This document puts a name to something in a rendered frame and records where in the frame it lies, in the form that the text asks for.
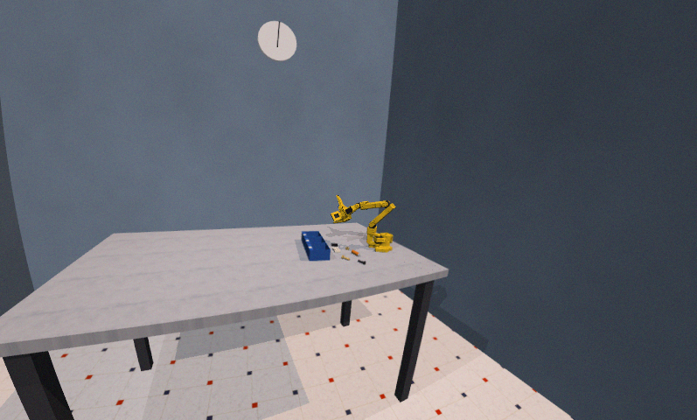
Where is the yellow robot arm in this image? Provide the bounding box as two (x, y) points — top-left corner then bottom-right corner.
(345, 200), (395, 252)

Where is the blue rack of bins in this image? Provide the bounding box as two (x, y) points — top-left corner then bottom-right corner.
(302, 231), (331, 261)

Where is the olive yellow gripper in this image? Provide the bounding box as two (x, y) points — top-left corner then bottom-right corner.
(331, 196), (352, 223)

